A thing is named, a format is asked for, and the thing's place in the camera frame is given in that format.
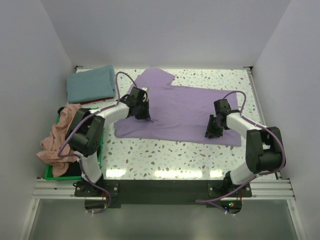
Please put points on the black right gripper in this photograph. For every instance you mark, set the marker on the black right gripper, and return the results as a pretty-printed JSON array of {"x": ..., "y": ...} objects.
[{"x": 210, "y": 131}]

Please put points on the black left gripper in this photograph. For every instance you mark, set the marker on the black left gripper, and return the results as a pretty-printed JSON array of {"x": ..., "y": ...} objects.
[{"x": 146, "y": 116}]

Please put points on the purple t-shirt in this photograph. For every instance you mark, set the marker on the purple t-shirt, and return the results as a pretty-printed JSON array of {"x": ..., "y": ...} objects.
[{"x": 178, "y": 113}]

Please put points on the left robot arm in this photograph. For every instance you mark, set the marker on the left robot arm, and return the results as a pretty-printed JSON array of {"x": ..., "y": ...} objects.
[{"x": 85, "y": 146}]

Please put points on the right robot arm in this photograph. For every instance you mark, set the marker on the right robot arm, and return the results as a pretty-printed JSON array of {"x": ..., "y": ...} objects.
[{"x": 264, "y": 150}]

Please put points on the folded dark red t-shirt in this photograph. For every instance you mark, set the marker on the folded dark red t-shirt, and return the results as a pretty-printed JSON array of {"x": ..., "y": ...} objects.
[{"x": 95, "y": 100}]

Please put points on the folded blue t-shirt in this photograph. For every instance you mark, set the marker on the folded blue t-shirt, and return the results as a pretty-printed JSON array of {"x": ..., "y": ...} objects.
[{"x": 91, "y": 85}]

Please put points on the black t-shirt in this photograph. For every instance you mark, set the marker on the black t-shirt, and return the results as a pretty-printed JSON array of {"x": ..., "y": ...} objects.
[{"x": 80, "y": 114}]

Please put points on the pink crumpled t-shirt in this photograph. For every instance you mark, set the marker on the pink crumpled t-shirt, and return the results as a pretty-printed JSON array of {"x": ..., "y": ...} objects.
[{"x": 51, "y": 144}]

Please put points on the green plastic bin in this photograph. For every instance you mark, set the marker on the green plastic bin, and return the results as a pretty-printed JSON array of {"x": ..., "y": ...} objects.
[{"x": 75, "y": 178}]

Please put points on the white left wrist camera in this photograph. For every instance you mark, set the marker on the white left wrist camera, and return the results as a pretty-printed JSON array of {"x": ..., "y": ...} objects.
[{"x": 145, "y": 89}]

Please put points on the aluminium frame rail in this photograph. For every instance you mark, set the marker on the aluminium frame rail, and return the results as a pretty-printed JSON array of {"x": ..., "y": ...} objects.
[{"x": 260, "y": 189}]

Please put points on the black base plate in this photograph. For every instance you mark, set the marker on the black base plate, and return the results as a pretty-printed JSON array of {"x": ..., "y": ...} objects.
[{"x": 115, "y": 193}]

